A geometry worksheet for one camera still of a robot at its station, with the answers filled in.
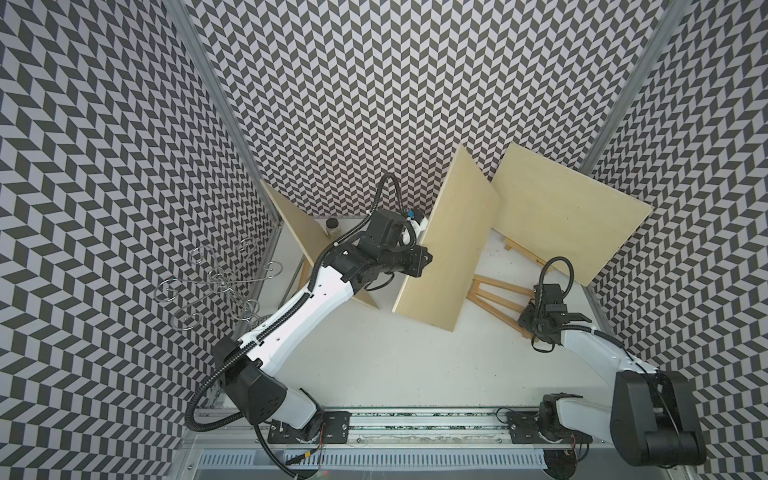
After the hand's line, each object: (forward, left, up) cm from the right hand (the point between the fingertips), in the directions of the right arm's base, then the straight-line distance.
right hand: (528, 325), depth 89 cm
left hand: (+4, +31, +28) cm, 42 cm away
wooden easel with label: (+30, -1, +1) cm, 30 cm away
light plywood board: (+10, +61, +30) cm, 68 cm away
